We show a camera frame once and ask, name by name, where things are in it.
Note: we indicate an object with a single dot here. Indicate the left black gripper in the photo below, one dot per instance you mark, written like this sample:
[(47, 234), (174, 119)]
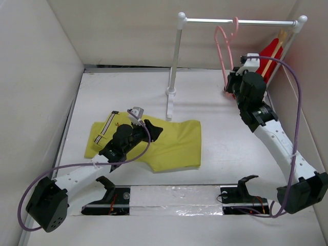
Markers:
[(154, 130)]

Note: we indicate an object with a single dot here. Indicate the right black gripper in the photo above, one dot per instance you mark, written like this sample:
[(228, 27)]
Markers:
[(232, 77)]

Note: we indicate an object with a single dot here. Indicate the yellow-green trousers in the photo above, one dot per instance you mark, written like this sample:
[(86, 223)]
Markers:
[(178, 146)]

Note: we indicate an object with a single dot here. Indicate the pink plastic clothes hanger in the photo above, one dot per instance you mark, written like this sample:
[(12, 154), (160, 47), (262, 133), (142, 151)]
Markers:
[(223, 42)]

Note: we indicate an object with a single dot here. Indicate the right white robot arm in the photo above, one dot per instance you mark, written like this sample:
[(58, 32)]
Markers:
[(305, 186)]

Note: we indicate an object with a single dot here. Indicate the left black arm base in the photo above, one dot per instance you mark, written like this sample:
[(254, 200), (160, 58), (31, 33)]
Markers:
[(115, 202)]

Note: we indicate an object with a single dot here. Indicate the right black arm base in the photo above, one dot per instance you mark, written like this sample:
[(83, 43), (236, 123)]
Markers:
[(236, 200)]

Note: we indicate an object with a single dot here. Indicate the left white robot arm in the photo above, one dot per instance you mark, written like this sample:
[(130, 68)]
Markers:
[(49, 202)]

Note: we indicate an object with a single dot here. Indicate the red shorts on hanger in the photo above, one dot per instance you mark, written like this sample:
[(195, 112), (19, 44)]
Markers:
[(265, 56)]

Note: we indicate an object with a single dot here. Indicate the wooden clothes hanger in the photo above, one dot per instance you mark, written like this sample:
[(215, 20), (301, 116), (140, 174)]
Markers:
[(281, 38)]

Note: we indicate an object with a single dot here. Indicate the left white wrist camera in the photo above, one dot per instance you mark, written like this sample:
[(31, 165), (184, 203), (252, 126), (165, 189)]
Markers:
[(135, 114)]

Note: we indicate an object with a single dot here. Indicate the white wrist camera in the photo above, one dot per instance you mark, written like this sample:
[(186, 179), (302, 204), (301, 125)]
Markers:
[(250, 63), (135, 114)]

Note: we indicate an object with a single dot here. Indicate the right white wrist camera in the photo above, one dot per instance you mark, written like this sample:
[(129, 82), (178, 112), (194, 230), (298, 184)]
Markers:
[(250, 63)]

